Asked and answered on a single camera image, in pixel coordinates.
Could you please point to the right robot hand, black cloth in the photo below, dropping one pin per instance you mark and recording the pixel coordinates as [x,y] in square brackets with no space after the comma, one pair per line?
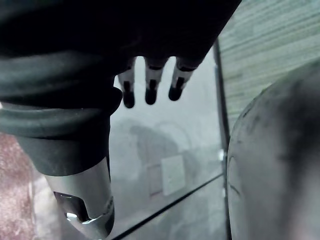
[75,50]

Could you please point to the white label on glass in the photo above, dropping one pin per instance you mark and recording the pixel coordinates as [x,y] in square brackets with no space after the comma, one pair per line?
[173,175]

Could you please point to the small silver glass clamp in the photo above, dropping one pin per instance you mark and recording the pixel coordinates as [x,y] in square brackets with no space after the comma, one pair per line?
[221,155]

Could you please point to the silver robot leg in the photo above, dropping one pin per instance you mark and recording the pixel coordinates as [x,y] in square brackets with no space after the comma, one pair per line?
[280,162]

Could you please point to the glass panel with black frame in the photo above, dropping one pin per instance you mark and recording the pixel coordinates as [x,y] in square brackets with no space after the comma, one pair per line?
[221,100]

